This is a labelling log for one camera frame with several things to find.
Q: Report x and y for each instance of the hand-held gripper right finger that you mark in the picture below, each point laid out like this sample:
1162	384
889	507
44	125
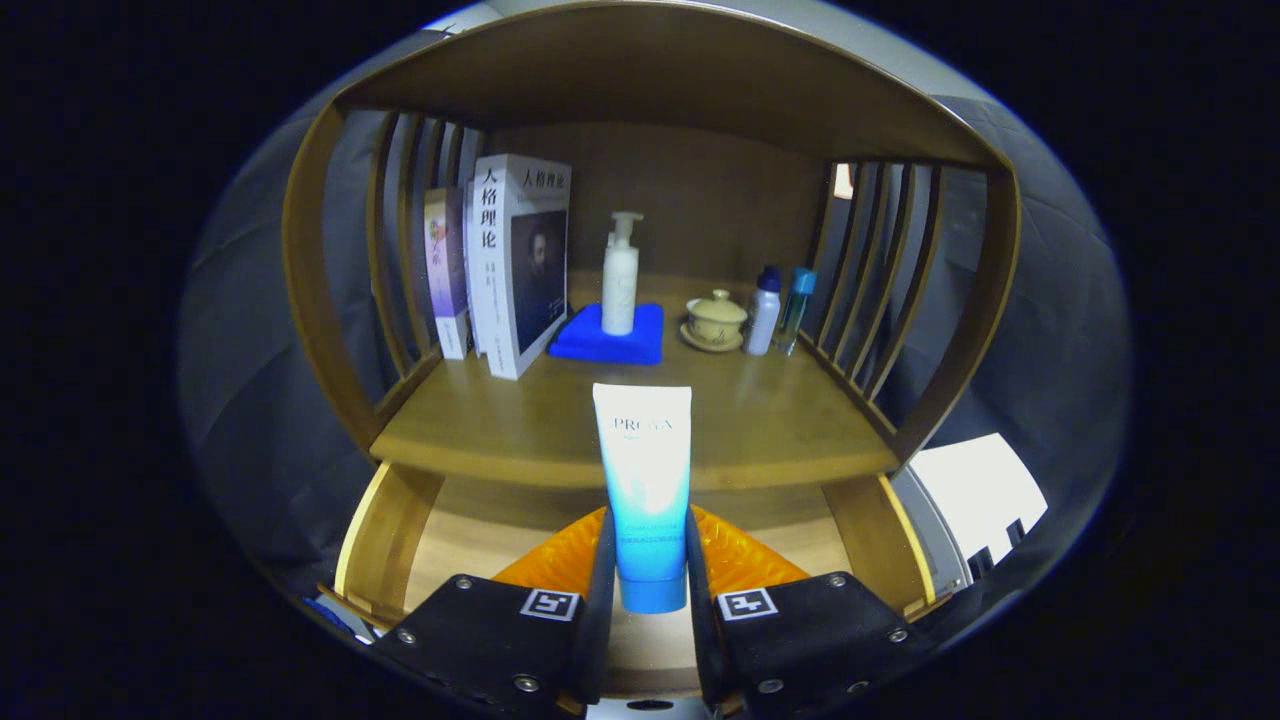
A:
700	630

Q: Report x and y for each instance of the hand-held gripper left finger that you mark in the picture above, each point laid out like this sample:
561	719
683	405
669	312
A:
600	620

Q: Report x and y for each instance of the brown wooden drawer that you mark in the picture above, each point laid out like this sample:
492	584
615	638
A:
480	540

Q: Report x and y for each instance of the blue white cosmetic tube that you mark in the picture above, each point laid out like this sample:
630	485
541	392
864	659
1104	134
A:
645	480

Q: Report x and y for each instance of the brown wooden countertop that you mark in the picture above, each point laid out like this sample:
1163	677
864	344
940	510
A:
760	420

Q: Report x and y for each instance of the white panelled cabinet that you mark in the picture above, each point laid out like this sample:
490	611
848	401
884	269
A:
975	490

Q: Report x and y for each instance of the brown wooden cabinet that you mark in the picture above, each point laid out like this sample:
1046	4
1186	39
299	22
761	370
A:
700	190

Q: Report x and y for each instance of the blue folded cloth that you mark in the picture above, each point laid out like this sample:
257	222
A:
600	347

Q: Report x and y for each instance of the yellow lidded teacup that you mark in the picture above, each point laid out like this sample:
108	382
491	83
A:
715	320

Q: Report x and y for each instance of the white bottle blue cap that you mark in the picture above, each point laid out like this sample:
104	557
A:
763	315

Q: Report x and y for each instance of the white pump bottle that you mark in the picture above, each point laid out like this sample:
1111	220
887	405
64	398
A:
620	290

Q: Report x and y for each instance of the teal slim bottle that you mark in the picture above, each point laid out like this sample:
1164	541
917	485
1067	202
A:
795	310

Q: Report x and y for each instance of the thick white book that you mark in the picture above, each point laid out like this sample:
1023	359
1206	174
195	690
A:
495	280

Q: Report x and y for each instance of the thin purple book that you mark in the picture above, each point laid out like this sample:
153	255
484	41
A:
445	270

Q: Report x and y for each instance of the black backdrop cloth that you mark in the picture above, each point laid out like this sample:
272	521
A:
240	400

